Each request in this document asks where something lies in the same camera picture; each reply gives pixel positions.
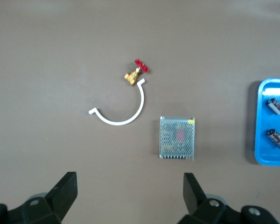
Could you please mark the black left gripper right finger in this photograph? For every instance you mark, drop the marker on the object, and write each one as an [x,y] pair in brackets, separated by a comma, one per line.
[196,198]

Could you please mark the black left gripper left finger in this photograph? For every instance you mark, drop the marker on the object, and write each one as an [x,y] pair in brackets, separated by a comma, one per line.
[60,196]

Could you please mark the dark brown electrolytic capacitor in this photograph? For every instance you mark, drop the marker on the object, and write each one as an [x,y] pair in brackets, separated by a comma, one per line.
[277,138]
[275,106]

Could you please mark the blue plastic tray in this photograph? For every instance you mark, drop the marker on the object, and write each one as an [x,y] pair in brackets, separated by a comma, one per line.
[261,140]

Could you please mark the metal mesh power supply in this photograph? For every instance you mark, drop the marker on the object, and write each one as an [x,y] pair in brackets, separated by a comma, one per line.
[177,137]

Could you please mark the white semicircular pipe clamp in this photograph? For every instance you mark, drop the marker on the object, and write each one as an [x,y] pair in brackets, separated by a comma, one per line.
[93,111]

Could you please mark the brass valve red handwheel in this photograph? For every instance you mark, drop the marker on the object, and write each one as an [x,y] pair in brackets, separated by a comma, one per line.
[131,77]

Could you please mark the brown table mat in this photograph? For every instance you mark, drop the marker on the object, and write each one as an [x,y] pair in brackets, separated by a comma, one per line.
[60,58]

